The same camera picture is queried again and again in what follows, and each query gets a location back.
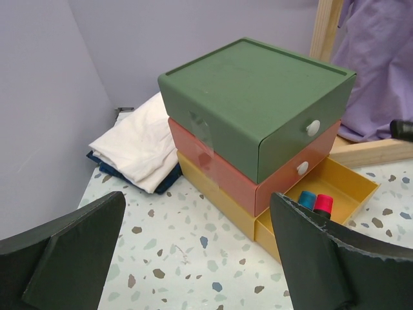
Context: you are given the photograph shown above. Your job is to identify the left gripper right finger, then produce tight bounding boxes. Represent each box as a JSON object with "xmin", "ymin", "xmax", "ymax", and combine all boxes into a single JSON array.
[{"xmin": 270, "ymin": 192, "xmax": 412, "ymax": 309}]

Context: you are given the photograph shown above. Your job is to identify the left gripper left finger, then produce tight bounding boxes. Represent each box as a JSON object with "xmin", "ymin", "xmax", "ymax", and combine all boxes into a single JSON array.
[{"xmin": 1, "ymin": 191, "xmax": 126, "ymax": 309}]

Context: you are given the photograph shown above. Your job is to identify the pink highlighter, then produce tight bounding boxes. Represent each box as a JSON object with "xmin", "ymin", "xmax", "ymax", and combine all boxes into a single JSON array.
[{"xmin": 313, "ymin": 194, "xmax": 334, "ymax": 219}]

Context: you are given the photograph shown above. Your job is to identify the blue highlighter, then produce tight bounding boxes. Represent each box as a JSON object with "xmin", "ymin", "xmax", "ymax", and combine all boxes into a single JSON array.
[{"xmin": 298, "ymin": 191, "xmax": 317, "ymax": 211}]

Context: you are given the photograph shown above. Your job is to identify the three-drawer desk organizer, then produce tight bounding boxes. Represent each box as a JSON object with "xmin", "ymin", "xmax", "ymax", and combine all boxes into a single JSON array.
[{"xmin": 157, "ymin": 38, "xmax": 378, "ymax": 258}]

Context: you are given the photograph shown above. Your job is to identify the wooden clothes rack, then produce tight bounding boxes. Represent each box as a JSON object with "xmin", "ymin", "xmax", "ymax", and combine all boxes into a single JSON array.
[{"xmin": 310, "ymin": 1, "xmax": 412, "ymax": 167}]

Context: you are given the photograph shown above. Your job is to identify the folded white cloth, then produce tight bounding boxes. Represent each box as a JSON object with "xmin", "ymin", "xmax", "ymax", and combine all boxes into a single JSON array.
[{"xmin": 89, "ymin": 92, "xmax": 178, "ymax": 192}]

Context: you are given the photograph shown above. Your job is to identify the folded blue cloth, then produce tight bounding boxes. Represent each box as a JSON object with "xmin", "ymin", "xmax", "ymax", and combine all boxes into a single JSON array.
[{"xmin": 86, "ymin": 151, "xmax": 183, "ymax": 195}]

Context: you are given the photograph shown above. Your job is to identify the orange highlighter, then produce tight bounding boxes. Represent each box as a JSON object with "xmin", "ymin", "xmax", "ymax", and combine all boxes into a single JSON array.
[{"xmin": 390, "ymin": 119, "xmax": 413, "ymax": 142}]

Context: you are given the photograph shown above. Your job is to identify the purple t-shirt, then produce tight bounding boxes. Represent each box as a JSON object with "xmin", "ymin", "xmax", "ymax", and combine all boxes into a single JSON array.
[{"xmin": 332, "ymin": 1, "xmax": 412, "ymax": 143}]

